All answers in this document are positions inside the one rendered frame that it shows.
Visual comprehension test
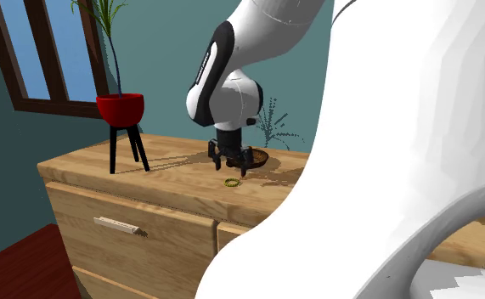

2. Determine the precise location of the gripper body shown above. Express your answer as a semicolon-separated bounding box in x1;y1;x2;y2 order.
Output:
214;127;244;163

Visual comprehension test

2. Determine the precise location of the red pot plant on stand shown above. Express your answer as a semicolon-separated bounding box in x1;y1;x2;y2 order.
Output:
70;0;150;175

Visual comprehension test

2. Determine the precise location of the wooden chest of drawers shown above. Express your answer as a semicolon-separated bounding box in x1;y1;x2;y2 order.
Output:
37;133;485;299

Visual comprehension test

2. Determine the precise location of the dark wooden frame window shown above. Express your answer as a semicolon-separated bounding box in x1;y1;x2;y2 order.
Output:
0;0;110;121

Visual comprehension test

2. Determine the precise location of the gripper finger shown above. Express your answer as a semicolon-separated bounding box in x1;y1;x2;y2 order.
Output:
236;145;255;178
207;139;224;172

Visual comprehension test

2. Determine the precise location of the brown woven basket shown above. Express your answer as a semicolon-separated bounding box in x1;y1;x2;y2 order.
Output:
225;146;269;169

